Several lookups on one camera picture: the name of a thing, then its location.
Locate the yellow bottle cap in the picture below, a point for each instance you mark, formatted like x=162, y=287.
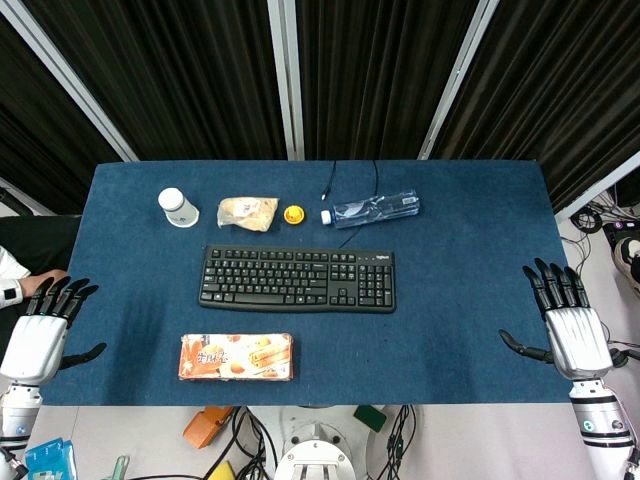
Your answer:
x=294, y=215

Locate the bagged bread snack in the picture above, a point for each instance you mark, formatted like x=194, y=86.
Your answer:
x=247, y=213

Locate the person's white sleeve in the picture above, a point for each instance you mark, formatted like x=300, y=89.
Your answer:
x=10, y=277

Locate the blue tissue pack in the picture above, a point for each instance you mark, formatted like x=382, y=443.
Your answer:
x=50, y=460

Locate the blue table cloth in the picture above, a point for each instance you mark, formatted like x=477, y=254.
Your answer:
x=315, y=285

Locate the black computer keyboard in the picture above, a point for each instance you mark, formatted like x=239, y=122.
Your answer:
x=298, y=278

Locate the yellow sponge block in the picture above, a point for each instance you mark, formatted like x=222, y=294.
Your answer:
x=220, y=472

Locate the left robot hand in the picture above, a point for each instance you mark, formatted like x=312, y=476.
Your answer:
x=34, y=345

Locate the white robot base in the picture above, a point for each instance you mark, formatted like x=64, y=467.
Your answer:
x=317, y=452

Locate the beige sneaker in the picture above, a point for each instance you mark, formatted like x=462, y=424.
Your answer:
x=629, y=260

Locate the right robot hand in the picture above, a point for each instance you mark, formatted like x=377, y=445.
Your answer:
x=577, y=340

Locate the person's hand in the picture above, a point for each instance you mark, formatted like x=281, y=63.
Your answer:
x=42, y=283

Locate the green plastic tool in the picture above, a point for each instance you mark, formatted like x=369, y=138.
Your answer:
x=119, y=469

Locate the green sponge block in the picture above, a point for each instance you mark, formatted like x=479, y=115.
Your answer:
x=371, y=416

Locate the clear plastic water bottle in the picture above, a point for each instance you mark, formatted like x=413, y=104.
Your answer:
x=372, y=209

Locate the white curtain frame post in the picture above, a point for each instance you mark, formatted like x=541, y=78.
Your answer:
x=286, y=80
x=457, y=80
x=67, y=75

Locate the white paper cup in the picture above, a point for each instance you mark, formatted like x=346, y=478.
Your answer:
x=177, y=206

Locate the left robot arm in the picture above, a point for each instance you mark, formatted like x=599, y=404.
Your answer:
x=17, y=415

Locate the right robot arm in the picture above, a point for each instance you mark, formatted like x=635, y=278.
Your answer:
x=602, y=425

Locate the orange foot pedal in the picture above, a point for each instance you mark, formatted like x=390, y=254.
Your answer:
x=206, y=425

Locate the orange snack box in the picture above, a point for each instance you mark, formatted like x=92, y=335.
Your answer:
x=236, y=357

